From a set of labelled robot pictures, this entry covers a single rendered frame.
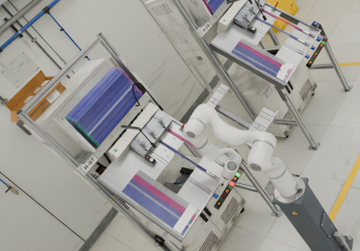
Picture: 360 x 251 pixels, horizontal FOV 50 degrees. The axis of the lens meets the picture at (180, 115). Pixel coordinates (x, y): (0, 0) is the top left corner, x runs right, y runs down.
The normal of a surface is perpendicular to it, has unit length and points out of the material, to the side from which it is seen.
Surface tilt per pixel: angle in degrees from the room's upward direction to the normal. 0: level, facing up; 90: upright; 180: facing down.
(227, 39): 44
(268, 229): 0
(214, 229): 90
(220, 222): 90
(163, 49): 91
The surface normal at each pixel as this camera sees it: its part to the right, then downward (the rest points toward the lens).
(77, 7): 0.61, 0.04
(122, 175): 0.04, -0.47
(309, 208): 0.73, -0.13
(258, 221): -0.55, -0.70
